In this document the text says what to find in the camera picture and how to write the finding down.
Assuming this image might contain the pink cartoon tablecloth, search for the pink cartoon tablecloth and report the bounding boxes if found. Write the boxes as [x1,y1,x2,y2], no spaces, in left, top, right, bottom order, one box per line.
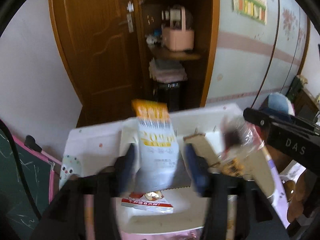
[61,105,289,239]

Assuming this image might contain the folded cloth stack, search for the folded cloth stack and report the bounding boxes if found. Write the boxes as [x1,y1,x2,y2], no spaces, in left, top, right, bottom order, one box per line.
[149,58,187,83]

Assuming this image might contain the sliding wardrobe floral doors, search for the sliding wardrobe floral doors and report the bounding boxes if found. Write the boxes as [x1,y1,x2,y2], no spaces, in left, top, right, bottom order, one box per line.
[206,0,308,109]

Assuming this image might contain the black cable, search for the black cable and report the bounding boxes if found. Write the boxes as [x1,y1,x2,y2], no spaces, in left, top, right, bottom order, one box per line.
[0,119,42,221]

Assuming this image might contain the orange white oat bar packet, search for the orange white oat bar packet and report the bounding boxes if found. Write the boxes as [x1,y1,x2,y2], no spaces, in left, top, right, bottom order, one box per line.
[132,99,191,193]

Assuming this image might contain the red white snack packet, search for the red white snack packet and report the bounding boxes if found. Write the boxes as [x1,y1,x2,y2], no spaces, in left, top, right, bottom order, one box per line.
[121,191,174,213]

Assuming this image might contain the brown wooden door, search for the brown wooden door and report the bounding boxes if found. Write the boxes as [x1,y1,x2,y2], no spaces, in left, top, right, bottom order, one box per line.
[49,0,142,126]

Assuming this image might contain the wooden corner shelf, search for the wooden corner shelf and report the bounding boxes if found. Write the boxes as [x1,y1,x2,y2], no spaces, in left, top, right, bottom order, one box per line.
[135,0,220,111]

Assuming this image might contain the blue white plush toy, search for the blue white plush toy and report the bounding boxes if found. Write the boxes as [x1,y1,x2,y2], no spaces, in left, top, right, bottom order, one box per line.
[259,92,295,116]

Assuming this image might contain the green chalkboard pink frame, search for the green chalkboard pink frame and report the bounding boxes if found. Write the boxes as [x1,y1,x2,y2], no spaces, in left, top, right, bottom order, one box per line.
[0,129,62,240]

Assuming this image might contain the white plastic storage bin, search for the white plastic storage bin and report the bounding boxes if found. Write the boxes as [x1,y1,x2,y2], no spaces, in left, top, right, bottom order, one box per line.
[109,103,277,235]

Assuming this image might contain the pink storage caddy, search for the pink storage caddy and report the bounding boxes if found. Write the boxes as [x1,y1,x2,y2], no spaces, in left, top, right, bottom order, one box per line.
[162,7,195,52]

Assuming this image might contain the clear red snack wrapper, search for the clear red snack wrapper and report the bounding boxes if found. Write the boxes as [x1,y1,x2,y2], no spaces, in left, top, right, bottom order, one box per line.
[219,115,265,180]

